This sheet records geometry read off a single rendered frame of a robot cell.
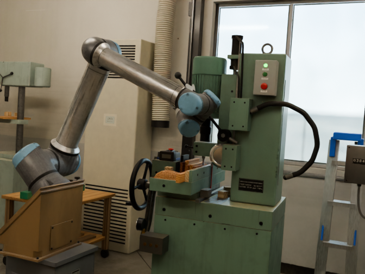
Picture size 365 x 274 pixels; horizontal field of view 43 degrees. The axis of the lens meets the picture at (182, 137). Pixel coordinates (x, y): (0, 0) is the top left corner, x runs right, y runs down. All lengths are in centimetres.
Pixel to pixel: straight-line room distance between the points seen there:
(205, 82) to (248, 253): 85
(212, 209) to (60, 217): 69
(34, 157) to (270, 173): 110
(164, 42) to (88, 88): 175
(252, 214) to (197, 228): 27
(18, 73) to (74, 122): 218
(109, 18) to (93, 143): 119
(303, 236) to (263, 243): 158
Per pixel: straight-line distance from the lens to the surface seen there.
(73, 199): 220
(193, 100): 180
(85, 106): 224
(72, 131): 229
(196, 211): 221
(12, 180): 423
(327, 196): 292
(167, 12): 393
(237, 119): 214
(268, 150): 220
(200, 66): 232
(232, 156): 214
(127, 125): 385
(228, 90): 228
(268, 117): 220
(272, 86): 214
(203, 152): 235
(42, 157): 222
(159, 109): 383
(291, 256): 377
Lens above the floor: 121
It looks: 3 degrees down
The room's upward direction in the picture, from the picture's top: 4 degrees clockwise
